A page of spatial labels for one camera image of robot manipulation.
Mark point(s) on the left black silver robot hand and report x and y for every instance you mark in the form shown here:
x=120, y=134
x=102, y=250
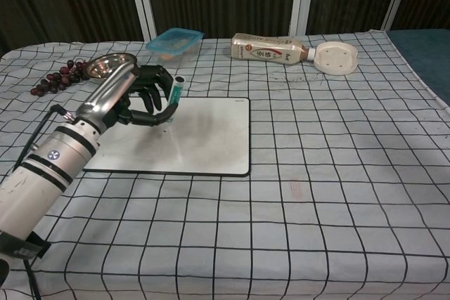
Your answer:
x=105, y=92

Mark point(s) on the white green marker pen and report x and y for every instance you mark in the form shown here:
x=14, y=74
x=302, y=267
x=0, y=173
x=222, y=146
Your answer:
x=176, y=91

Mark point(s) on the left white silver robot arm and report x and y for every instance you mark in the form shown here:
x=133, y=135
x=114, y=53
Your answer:
x=42, y=177

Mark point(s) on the stainless steel bowl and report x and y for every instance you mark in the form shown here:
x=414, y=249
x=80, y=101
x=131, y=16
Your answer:
x=105, y=66

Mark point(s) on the bunch of dark red grapes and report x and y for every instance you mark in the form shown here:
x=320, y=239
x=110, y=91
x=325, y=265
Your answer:
x=56, y=82

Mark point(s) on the clear container with blue lid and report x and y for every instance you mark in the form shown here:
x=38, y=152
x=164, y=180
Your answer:
x=174, y=45

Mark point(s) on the beige tea bottle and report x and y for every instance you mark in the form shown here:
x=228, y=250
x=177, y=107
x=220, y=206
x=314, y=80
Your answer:
x=267, y=50

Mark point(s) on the white black checked tablecloth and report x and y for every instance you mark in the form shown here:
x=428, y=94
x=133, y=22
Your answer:
x=246, y=226

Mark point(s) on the white dry-erase board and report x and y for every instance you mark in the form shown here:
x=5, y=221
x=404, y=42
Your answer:
x=211, y=138

